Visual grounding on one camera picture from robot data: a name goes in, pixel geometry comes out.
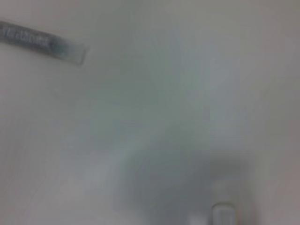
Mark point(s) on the mint green utility knife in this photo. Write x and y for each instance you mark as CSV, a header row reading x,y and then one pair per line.
x,y
223,214

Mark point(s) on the grey marker pen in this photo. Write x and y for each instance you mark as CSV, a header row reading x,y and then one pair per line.
x,y
35,39

